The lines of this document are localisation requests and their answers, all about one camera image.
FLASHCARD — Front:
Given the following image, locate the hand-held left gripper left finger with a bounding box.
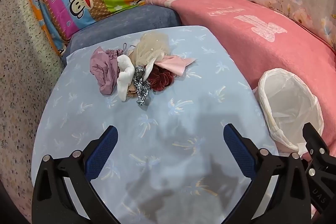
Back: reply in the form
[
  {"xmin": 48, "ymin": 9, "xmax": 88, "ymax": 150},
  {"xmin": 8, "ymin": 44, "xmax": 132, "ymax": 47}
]
[{"xmin": 31, "ymin": 126, "xmax": 118, "ymax": 224}]

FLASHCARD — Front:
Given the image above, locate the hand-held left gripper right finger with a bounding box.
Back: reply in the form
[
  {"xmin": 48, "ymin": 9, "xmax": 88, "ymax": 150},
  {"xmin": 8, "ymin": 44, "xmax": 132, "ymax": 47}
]
[{"xmin": 223, "ymin": 123, "xmax": 311, "ymax": 224}]

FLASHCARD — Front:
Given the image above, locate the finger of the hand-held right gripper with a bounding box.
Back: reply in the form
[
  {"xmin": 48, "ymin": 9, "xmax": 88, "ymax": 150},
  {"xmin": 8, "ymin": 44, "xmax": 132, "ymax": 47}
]
[{"xmin": 302, "ymin": 123, "xmax": 330, "ymax": 161}]

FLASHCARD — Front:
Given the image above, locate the bin with white bag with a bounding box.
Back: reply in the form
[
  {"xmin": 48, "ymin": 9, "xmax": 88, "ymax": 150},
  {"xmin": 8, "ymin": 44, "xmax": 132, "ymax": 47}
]
[{"xmin": 253, "ymin": 68, "xmax": 324, "ymax": 155}]

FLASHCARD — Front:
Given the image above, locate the dark red velvet scrunchie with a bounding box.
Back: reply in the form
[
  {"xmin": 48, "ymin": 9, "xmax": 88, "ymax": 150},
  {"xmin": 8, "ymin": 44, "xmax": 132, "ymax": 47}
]
[{"xmin": 147, "ymin": 65, "xmax": 175, "ymax": 92}]

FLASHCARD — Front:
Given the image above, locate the light blue palm print sheet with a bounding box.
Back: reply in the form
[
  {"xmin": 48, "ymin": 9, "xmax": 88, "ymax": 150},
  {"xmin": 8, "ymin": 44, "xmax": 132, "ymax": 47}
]
[{"xmin": 31, "ymin": 26, "xmax": 279, "ymax": 224}]

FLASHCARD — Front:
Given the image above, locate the leopard print scrunchie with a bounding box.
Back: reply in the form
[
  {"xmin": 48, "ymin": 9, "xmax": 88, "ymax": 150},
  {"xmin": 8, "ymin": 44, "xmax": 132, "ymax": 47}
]
[{"xmin": 133, "ymin": 65, "xmax": 151, "ymax": 106}]

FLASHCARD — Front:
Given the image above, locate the white fluffy scrunchie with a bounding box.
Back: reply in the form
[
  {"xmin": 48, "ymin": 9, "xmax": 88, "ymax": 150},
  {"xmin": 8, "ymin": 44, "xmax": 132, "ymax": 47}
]
[{"xmin": 117, "ymin": 55, "xmax": 135, "ymax": 102}]

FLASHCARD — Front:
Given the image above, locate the pink cloth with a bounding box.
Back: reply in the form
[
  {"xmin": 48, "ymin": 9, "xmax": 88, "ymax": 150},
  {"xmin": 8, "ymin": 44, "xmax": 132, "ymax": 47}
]
[{"xmin": 155, "ymin": 55, "xmax": 197, "ymax": 76}]

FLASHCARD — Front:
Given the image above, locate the pink blanket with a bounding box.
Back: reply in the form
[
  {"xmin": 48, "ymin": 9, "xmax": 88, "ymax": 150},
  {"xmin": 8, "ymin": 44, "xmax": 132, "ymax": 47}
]
[{"xmin": 145, "ymin": 0, "xmax": 336, "ymax": 156}]

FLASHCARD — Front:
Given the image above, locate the beige tulle cloth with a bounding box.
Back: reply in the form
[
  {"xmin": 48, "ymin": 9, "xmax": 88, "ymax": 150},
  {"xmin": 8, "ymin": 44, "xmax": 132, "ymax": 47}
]
[{"xmin": 129, "ymin": 32, "xmax": 172, "ymax": 69}]

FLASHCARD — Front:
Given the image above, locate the blue-grey cushion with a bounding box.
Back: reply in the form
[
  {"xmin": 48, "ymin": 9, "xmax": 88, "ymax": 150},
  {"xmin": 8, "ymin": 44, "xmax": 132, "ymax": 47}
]
[{"xmin": 61, "ymin": 4, "xmax": 181, "ymax": 65}]

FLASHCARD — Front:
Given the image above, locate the mauve drawstring pouch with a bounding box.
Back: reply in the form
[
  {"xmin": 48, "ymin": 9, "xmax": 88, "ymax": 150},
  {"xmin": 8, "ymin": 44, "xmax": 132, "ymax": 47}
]
[{"xmin": 90, "ymin": 48, "xmax": 126, "ymax": 95}]

